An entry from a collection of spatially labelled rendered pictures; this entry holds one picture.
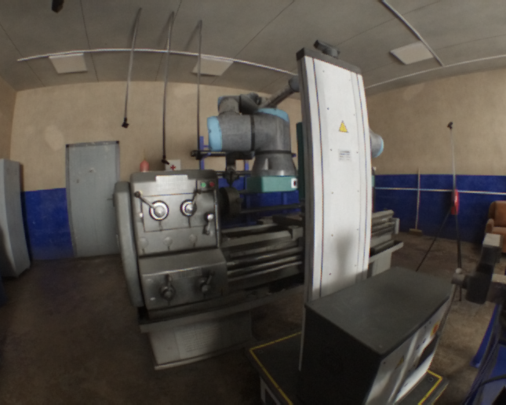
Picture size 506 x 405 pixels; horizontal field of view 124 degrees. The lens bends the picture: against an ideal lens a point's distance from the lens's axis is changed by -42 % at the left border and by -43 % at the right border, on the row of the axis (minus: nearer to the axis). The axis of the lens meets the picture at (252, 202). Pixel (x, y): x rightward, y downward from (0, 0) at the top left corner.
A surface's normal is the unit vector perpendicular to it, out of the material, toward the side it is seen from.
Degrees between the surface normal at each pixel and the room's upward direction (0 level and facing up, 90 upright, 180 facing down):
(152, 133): 90
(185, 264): 32
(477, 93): 90
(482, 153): 90
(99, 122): 90
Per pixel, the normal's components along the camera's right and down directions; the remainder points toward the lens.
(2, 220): 0.48, 0.07
